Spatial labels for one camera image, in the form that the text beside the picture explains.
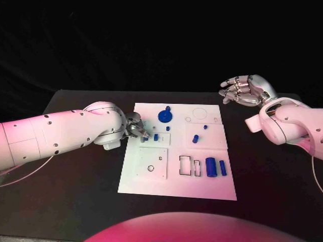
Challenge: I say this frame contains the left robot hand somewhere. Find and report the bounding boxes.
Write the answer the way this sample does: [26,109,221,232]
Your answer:
[124,111,151,143]

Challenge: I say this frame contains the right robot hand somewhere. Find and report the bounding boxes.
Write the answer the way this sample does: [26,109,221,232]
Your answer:
[218,74,280,107]

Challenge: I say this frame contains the white task board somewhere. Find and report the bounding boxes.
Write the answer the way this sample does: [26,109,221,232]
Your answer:
[118,102,238,201]

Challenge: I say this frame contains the blue gear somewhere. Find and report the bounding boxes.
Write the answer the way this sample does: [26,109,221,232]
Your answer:
[157,106,173,124]

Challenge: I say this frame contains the large blue cylinder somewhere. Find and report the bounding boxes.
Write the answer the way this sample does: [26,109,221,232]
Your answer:
[205,157,219,178]

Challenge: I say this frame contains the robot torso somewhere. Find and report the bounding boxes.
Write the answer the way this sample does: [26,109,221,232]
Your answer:
[82,212,307,242]

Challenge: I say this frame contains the white cable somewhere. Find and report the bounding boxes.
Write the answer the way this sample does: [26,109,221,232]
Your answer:
[0,154,55,190]
[310,155,323,206]

